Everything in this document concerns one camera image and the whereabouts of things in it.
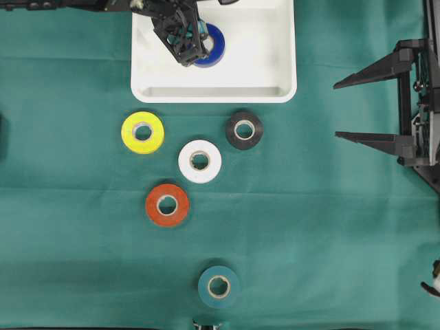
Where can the teal tape roll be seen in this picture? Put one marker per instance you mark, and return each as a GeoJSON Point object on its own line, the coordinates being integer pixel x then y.
{"type": "Point", "coordinates": [218, 287]}

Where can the orange tape roll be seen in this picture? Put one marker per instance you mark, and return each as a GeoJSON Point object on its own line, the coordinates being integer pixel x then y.
{"type": "Point", "coordinates": [167, 205]}

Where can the dark object at bottom edge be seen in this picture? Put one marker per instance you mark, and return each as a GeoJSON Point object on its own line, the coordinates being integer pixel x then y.
{"type": "Point", "coordinates": [201, 326]}

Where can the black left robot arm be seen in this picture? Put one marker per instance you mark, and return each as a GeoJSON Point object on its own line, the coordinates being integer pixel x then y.
{"type": "Point", "coordinates": [95, 6]}

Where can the yellow tape roll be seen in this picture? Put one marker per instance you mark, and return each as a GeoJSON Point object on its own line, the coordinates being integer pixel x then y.
{"type": "Point", "coordinates": [142, 132]}

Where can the black tape roll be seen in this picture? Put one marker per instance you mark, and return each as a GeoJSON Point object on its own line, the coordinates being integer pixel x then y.
{"type": "Point", "coordinates": [244, 130]}

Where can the blue tape roll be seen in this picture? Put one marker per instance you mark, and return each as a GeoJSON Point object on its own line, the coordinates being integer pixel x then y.
{"type": "Point", "coordinates": [218, 48]}

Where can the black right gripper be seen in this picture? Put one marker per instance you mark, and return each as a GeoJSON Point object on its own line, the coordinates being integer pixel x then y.
{"type": "Point", "coordinates": [415, 64]}

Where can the white tape roll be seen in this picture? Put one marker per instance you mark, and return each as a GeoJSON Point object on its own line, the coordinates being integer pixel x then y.
{"type": "Point", "coordinates": [199, 161]}

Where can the black white object at edge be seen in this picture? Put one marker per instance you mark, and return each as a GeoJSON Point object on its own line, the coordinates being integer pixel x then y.
{"type": "Point", "coordinates": [433, 289]}

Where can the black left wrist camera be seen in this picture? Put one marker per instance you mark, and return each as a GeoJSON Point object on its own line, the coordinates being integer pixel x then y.
{"type": "Point", "coordinates": [227, 2]}

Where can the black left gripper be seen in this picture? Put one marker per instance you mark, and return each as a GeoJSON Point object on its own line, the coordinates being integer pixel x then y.
{"type": "Point", "coordinates": [179, 27]}

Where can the white plastic case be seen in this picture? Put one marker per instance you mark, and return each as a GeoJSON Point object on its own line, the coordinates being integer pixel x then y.
{"type": "Point", "coordinates": [258, 65]}

